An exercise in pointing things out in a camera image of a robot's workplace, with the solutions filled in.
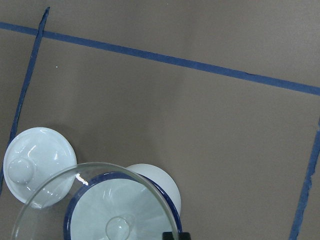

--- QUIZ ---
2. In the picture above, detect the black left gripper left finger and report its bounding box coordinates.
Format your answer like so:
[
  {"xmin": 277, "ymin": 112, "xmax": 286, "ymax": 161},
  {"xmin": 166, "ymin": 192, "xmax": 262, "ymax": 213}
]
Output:
[{"xmin": 162, "ymin": 232, "xmax": 175, "ymax": 240}]

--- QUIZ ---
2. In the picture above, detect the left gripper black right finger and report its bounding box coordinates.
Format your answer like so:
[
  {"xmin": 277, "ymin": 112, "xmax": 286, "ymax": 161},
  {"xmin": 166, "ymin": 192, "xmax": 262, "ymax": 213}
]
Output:
[{"xmin": 178, "ymin": 232, "xmax": 192, "ymax": 240}]

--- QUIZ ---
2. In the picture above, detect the white enamel cup lid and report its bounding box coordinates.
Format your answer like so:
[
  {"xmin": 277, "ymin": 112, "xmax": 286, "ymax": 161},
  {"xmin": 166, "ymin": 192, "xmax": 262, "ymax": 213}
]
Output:
[{"xmin": 3, "ymin": 127, "xmax": 77, "ymax": 204}]

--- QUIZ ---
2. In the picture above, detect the white enamel cup blue rim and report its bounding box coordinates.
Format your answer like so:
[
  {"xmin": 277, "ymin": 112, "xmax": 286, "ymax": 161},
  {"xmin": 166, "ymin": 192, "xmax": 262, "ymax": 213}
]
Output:
[{"xmin": 63, "ymin": 163, "xmax": 183, "ymax": 240}]

